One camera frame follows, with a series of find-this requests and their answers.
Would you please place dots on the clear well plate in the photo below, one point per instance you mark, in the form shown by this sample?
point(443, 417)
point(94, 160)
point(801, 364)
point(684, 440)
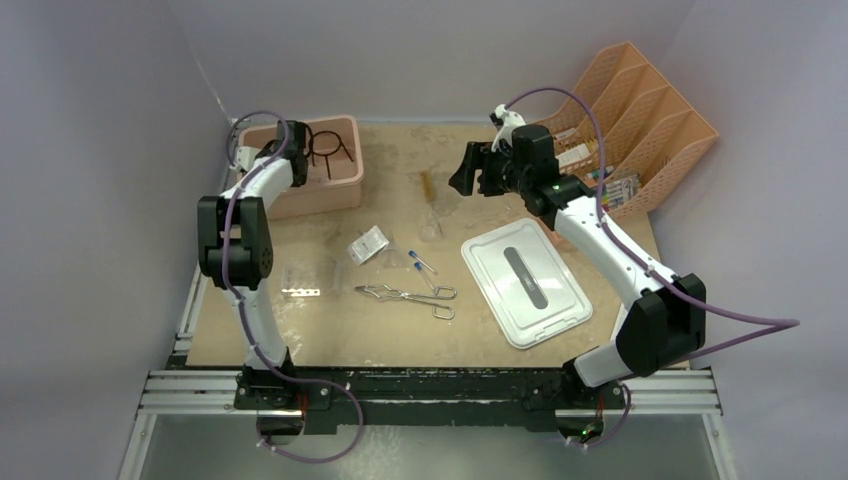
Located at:
point(307, 279)

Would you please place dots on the aluminium rail frame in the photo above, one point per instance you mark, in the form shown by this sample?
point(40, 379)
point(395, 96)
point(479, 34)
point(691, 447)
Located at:
point(397, 394)

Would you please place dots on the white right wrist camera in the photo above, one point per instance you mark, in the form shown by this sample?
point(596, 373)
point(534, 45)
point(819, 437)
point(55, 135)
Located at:
point(506, 121)

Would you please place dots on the set of coloured markers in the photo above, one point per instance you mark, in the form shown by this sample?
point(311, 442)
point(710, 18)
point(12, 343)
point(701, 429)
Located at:
point(618, 192)

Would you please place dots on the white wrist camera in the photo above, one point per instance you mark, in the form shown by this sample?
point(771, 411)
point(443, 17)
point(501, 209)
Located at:
point(243, 159)
point(506, 121)

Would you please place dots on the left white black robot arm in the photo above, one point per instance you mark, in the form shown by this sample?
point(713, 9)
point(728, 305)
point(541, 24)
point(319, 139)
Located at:
point(235, 251)

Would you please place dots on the orange mesh file organizer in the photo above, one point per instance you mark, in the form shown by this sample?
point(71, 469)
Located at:
point(649, 131)

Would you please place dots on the pink plastic bin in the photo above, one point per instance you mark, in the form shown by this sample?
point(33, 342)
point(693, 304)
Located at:
point(335, 170)

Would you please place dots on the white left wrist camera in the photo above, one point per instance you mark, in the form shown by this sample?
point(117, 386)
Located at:
point(243, 159)

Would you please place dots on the blue capped test tube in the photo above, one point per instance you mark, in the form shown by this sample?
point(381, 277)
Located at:
point(421, 262)
point(422, 271)

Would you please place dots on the white plastic bin lid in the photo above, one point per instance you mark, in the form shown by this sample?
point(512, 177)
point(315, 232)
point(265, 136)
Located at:
point(530, 290)

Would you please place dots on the metal crucible tongs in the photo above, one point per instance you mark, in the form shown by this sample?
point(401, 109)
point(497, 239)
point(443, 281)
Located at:
point(437, 300)

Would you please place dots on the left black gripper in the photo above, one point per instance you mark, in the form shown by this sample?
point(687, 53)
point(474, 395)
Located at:
point(300, 183)

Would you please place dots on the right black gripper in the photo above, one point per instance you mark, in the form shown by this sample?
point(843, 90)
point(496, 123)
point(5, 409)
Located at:
point(479, 157)

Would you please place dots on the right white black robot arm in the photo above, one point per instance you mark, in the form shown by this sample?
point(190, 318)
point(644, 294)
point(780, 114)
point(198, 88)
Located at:
point(663, 322)

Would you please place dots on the white packet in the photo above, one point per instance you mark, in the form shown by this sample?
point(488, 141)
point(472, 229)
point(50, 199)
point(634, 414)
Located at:
point(367, 245)

